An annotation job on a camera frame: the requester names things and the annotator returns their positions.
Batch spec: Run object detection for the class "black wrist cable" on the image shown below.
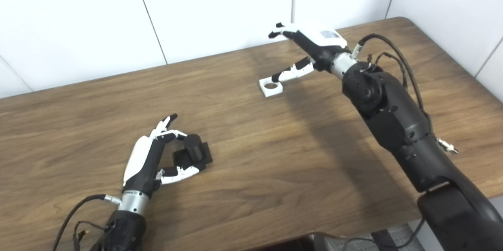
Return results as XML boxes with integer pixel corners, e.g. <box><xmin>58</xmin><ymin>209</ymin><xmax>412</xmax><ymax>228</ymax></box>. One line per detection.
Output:
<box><xmin>51</xmin><ymin>194</ymin><xmax>122</xmax><ymax>251</ymax></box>
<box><xmin>351</xmin><ymin>33</ymin><xmax>459</xmax><ymax>156</ymax></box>

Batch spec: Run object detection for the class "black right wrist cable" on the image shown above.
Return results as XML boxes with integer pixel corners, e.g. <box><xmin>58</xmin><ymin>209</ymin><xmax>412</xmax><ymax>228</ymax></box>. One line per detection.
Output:
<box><xmin>351</xmin><ymin>33</ymin><xmax>459</xmax><ymax>156</ymax></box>

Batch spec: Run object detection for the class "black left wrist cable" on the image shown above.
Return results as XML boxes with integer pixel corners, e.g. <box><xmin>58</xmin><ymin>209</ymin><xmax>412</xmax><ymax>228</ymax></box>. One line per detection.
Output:
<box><xmin>51</xmin><ymin>194</ymin><xmax>122</xmax><ymax>251</ymax></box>

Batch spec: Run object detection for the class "black peg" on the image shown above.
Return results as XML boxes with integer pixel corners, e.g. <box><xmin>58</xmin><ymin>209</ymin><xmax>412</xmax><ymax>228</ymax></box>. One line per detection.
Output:
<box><xmin>173</xmin><ymin>133</ymin><xmax>213</xmax><ymax>171</ymax></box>

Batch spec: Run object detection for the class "thin right braided wire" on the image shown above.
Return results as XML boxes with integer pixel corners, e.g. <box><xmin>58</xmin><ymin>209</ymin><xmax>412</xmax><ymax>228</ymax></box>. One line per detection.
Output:
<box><xmin>367</xmin><ymin>51</ymin><xmax>408</xmax><ymax>87</ymax></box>

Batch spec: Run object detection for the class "white and black left hand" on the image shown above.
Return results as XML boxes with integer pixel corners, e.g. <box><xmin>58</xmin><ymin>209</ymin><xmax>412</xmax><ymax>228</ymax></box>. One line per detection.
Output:
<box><xmin>123</xmin><ymin>113</ymin><xmax>206</xmax><ymax>199</ymax></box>

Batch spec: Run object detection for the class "white square piece with hole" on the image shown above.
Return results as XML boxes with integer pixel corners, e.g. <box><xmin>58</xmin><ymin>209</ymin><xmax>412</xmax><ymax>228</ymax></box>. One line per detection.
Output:
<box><xmin>259</xmin><ymin>77</ymin><xmax>284</xmax><ymax>98</ymax></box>

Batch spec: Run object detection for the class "thin left braided wire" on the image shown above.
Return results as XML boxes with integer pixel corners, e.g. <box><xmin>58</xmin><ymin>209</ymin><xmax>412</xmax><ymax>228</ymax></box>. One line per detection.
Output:
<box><xmin>72</xmin><ymin>220</ymin><xmax>109</xmax><ymax>251</ymax></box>

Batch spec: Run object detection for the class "thin braided wire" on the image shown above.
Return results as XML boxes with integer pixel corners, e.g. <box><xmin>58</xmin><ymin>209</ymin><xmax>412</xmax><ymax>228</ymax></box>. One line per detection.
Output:
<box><xmin>367</xmin><ymin>51</ymin><xmax>408</xmax><ymax>87</ymax></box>
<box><xmin>72</xmin><ymin>220</ymin><xmax>109</xmax><ymax>251</ymax></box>

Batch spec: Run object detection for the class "white and black right hand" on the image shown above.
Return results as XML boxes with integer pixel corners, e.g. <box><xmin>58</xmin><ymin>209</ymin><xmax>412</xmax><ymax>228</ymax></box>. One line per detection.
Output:
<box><xmin>268</xmin><ymin>22</ymin><xmax>349</xmax><ymax>84</ymax></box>

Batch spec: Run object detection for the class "black cable below table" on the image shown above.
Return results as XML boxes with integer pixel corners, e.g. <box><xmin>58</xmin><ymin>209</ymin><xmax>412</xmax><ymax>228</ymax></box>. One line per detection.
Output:
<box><xmin>314</xmin><ymin>217</ymin><xmax>427</xmax><ymax>250</ymax></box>

